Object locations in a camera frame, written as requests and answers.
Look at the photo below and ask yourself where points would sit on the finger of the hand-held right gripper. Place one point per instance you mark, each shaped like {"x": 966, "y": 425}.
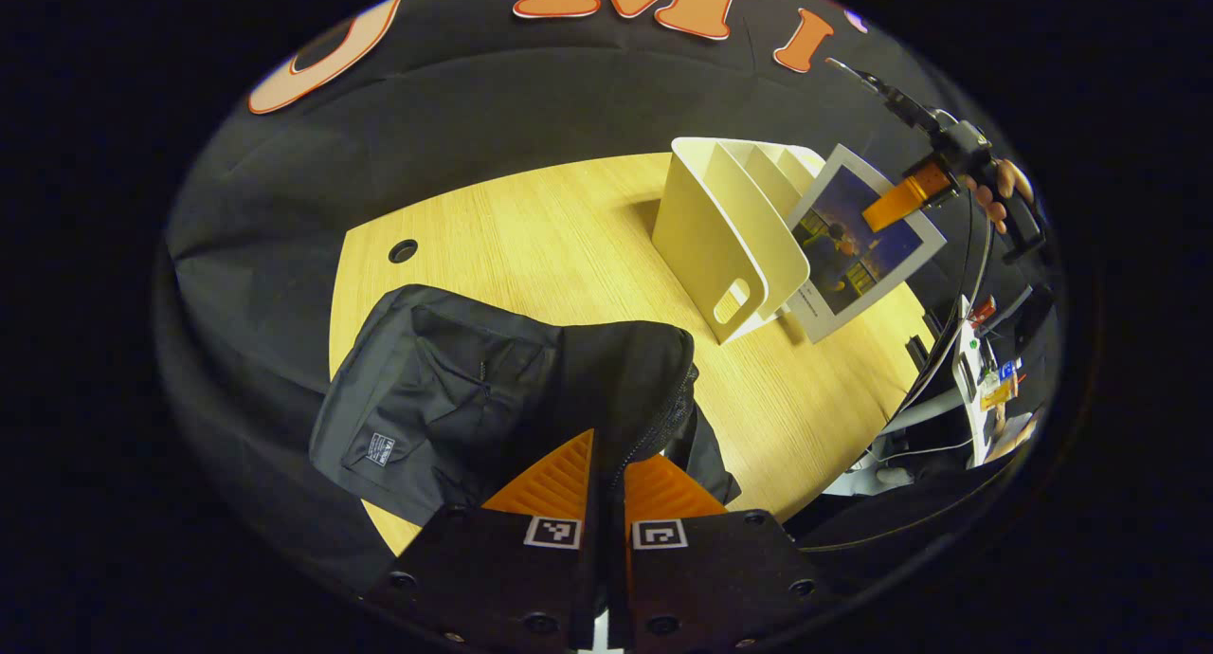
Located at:
{"x": 905, "y": 199}

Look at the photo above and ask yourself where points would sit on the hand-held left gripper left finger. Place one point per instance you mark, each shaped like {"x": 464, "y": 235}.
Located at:
{"x": 493, "y": 578}

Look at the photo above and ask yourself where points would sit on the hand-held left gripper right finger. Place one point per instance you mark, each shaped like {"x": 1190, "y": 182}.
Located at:
{"x": 711, "y": 578}

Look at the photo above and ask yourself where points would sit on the blue book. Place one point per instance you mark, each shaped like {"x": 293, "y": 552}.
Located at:
{"x": 853, "y": 265}

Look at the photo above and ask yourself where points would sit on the black schoolbag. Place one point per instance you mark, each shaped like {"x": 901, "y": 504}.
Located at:
{"x": 455, "y": 398}

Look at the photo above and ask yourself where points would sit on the white plastic bookshelf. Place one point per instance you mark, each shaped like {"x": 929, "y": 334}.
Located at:
{"x": 711, "y": 218}

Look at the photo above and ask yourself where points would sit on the white side desk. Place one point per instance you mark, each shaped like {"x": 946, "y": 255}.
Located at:
{"x": 971, "y": 389}

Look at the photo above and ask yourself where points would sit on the black backdrop cloth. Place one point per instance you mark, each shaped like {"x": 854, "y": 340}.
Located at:
{"x": 493, "y": 104}

